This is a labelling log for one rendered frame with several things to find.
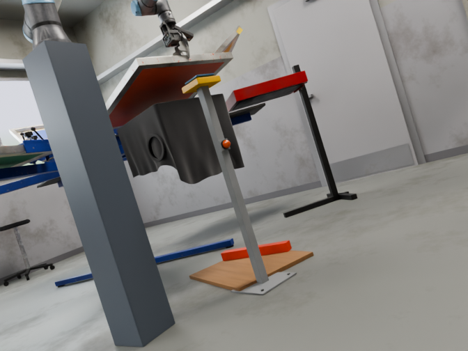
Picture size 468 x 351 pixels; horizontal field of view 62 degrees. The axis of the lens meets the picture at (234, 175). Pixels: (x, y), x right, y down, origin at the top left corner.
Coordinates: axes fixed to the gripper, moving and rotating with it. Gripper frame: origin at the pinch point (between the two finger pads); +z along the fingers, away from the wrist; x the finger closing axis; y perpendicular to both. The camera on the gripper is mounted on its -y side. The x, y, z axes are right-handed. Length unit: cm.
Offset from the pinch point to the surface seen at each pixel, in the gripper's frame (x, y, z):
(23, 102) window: -417, -36, -180
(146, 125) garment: -23.1, 22.8, 22.5
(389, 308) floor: 70, 24, 126
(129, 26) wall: -319, -188, -234
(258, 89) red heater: -57, -102, 0
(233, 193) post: 10, 15, 73
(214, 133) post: 14.5, 14.4, 45.2
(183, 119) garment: -10.4, 9.3, 27.7
